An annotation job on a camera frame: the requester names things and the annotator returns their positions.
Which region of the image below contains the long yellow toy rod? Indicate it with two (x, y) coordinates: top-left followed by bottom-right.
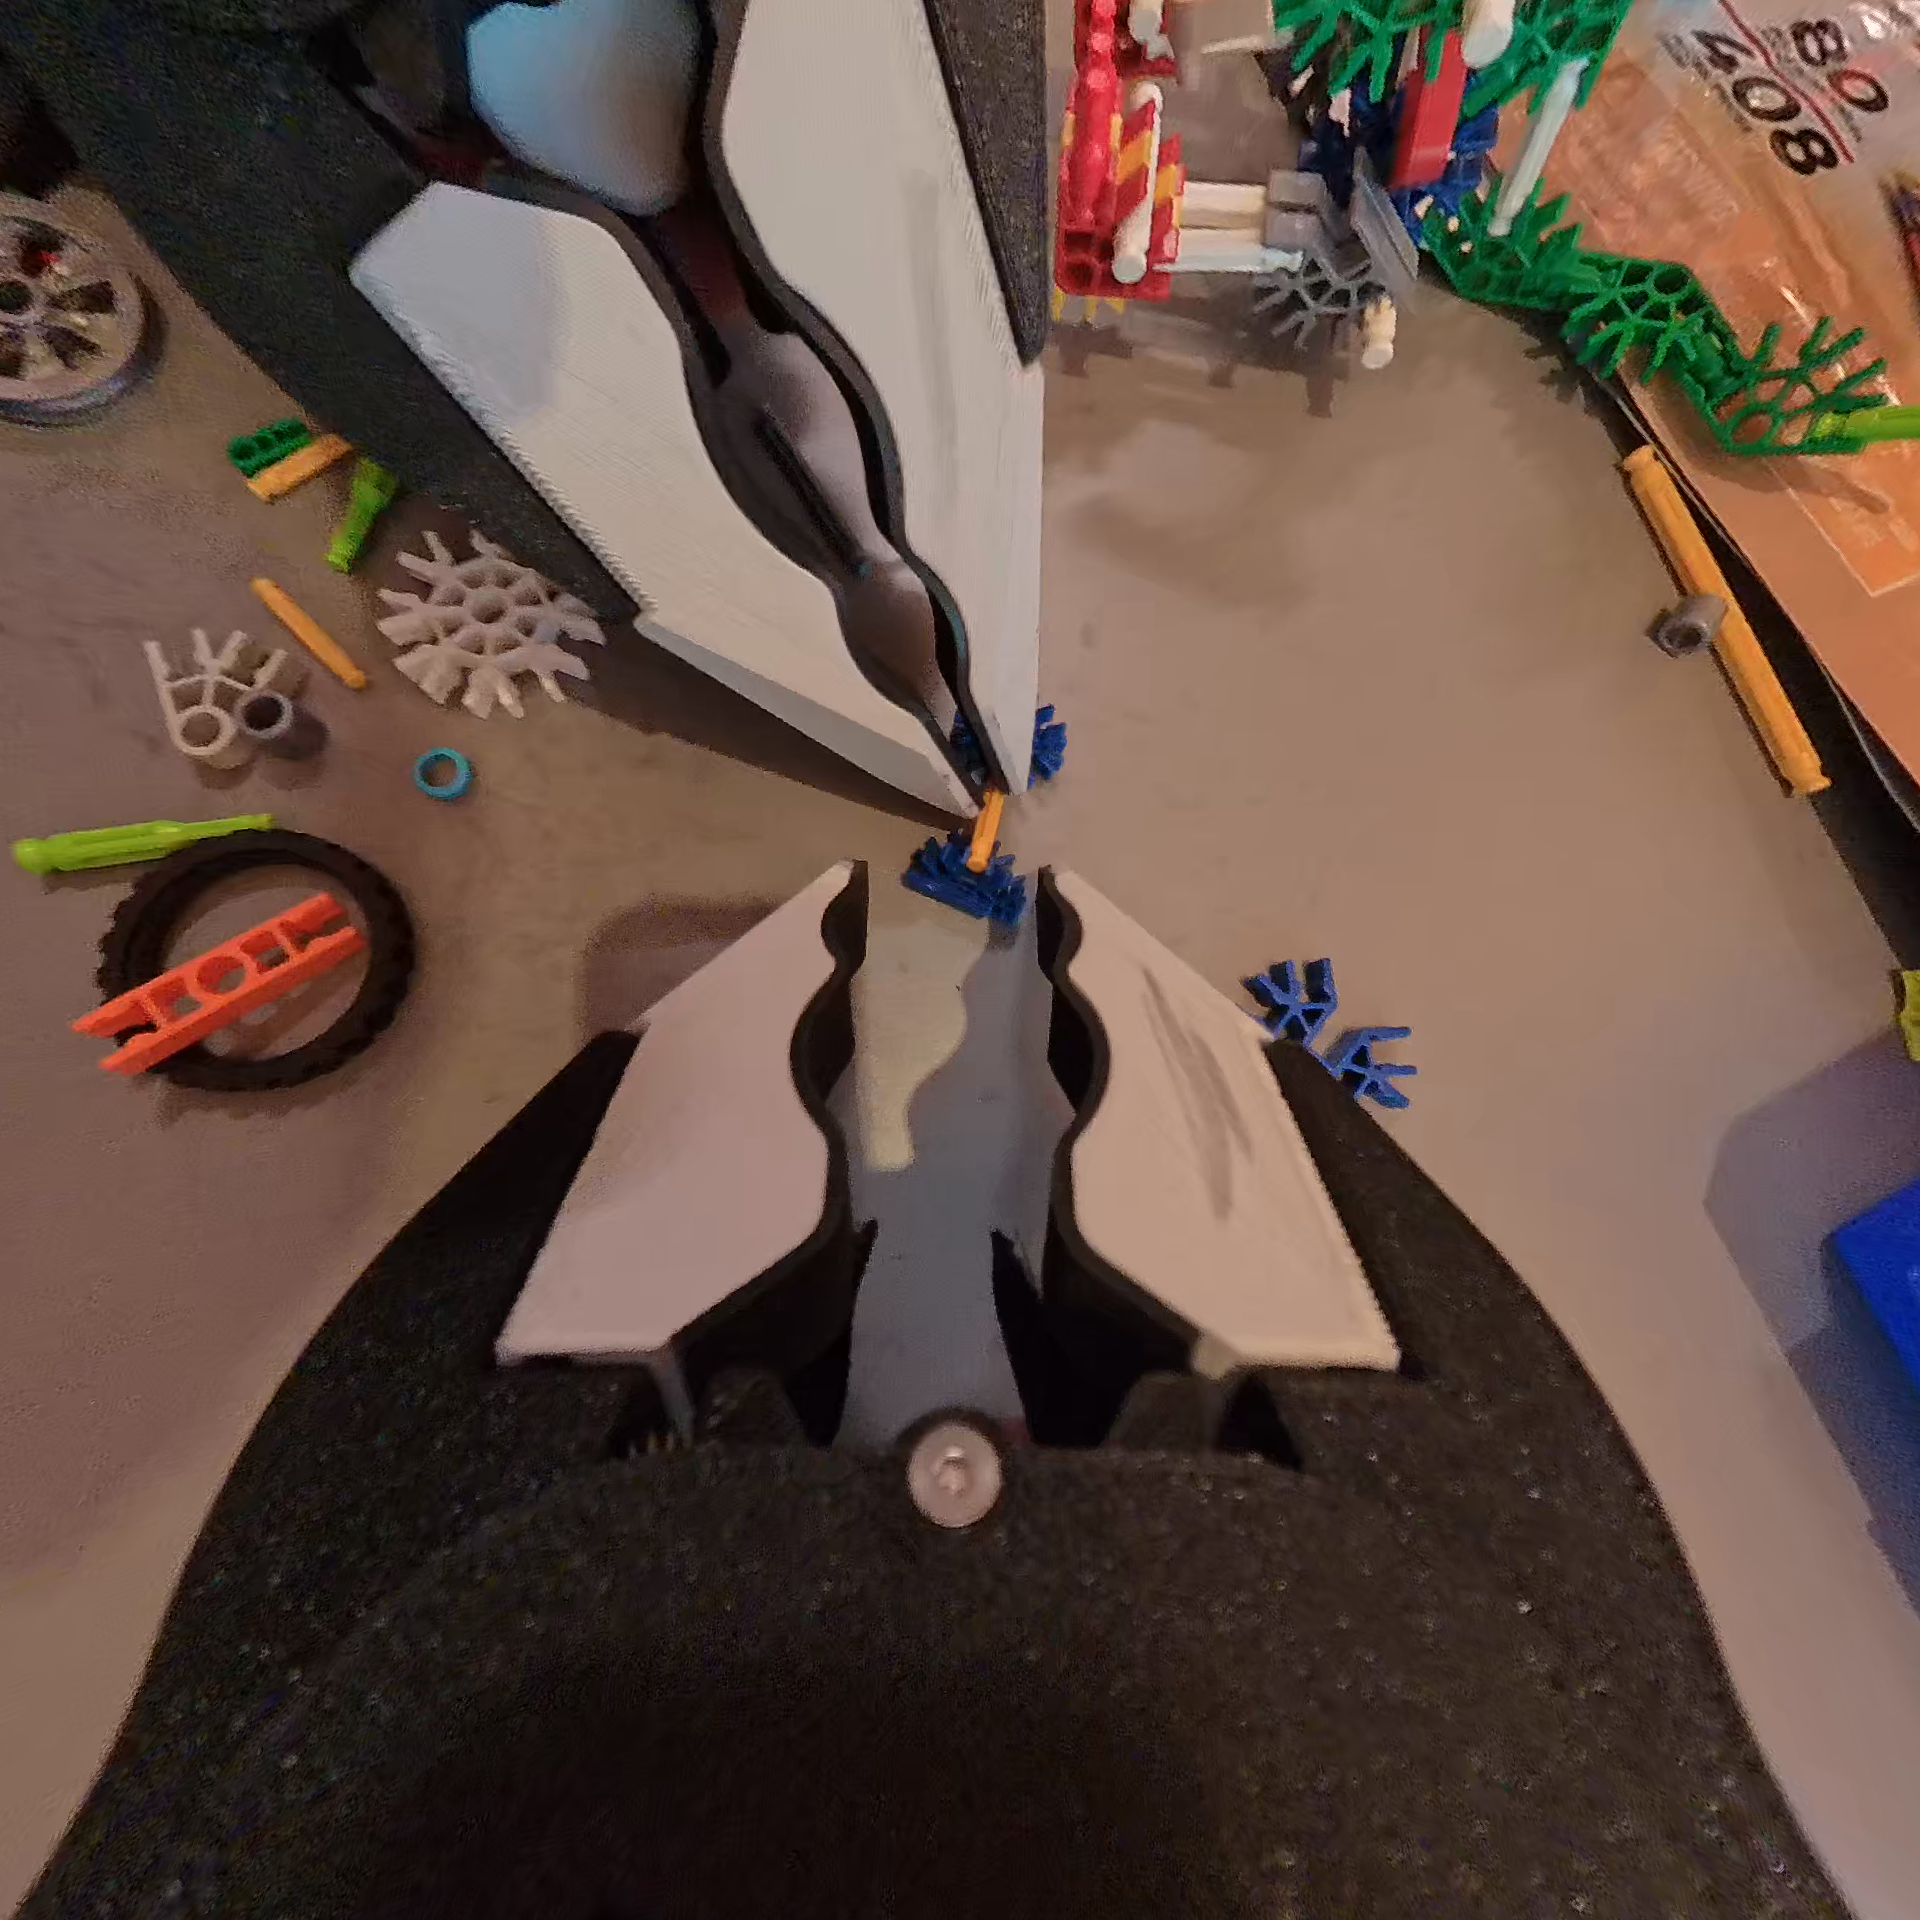
(1620, 445), (1834, 797)

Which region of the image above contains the short lime green toy rod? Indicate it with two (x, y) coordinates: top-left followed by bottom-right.
(326, 456), (403, 576)

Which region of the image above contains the pale grey toy connector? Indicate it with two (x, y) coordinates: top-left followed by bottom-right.
(144, 630), (289, 770)

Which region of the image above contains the blue toy connector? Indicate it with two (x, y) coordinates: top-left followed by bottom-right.
(902, 831), (1033, 927)
(1241, 959), (1340, 1047)
(950, 703), (1070, 792)
(1320, 1023), (1420, 1114)

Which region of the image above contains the multicolour construction toy model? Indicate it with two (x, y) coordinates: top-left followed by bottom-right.
(1049, 0), (1920, 460)

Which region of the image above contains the black toy tyre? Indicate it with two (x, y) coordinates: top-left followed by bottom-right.
(96, 830), (416, 1092)

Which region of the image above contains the short yellow toy rod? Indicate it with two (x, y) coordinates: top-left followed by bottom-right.
(250, 576), (368, 693)

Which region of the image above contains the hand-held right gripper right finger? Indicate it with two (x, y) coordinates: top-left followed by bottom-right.
(1035, 862), (1403, 1382)

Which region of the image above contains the yellow toy connector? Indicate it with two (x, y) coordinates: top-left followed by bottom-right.
(244, 435), (358, 504)

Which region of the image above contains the orange toy connector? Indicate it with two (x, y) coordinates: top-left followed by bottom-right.
(72, 891), (368, 1077)

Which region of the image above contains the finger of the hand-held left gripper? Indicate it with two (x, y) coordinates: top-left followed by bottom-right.
(703, 0), (1048, 792)
(350, 181), (999, 819)

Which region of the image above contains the white snowflake toy connector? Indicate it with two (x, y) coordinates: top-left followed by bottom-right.
(375, 527), (609, 722)

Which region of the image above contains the blue plastic box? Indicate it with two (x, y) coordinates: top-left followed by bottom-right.
(1822, 1175), (1920, 1396)

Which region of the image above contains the grey spoked toy wheel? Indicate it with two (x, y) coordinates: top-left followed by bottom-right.
(0, 188), (170, 430)

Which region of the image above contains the printed toy packaging bag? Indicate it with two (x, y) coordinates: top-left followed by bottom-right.
(1486, 0), (1920, 835)

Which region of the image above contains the long lime green toy rod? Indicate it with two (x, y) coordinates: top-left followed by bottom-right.
(12, 814), (276, 876)

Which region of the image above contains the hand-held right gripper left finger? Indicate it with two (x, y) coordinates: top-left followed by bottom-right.
(496, 858), (873, 1367)

